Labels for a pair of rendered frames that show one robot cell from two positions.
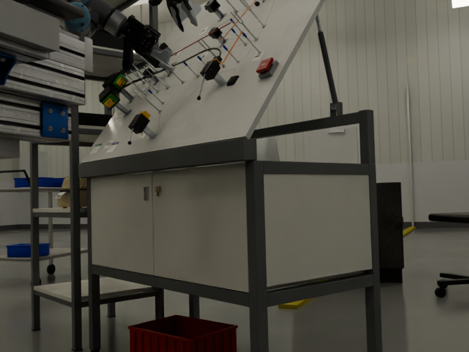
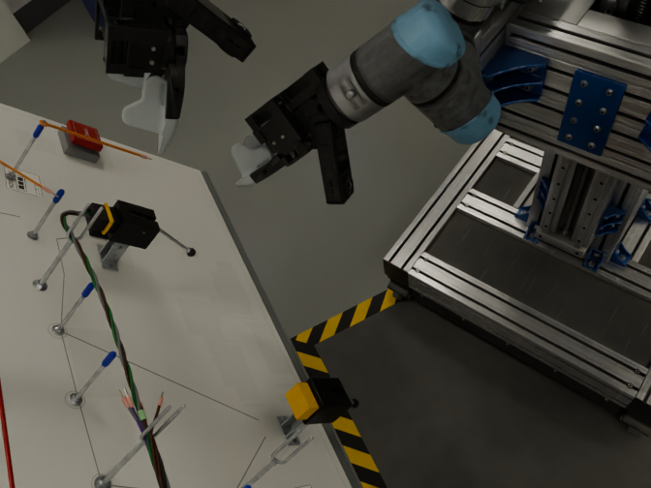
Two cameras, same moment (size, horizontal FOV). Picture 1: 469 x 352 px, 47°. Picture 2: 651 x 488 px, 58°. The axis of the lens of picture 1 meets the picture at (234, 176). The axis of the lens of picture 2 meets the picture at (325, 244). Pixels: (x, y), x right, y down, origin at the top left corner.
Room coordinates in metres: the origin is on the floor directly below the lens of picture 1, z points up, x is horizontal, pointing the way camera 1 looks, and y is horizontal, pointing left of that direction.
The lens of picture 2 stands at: (2.26, 0.54, 1.76)
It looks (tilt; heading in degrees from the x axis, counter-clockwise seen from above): 56 degrees down; 206
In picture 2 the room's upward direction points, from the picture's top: 15 degrees counter-clockwise
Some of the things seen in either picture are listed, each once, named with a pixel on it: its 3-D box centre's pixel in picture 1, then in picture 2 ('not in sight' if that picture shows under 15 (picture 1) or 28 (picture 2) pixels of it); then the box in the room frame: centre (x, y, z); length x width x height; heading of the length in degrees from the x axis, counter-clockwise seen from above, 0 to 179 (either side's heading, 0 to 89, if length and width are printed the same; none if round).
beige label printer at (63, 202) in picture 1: (93, 188); not in sight; (2.78, 0.73, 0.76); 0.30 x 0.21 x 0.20; 133
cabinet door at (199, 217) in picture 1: (195, 225); not in sight; (1.85, 0.14, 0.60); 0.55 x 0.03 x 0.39; 39
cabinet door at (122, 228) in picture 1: (121, 222); not in sight; (2.28, 0.48, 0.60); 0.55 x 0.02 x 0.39; 39
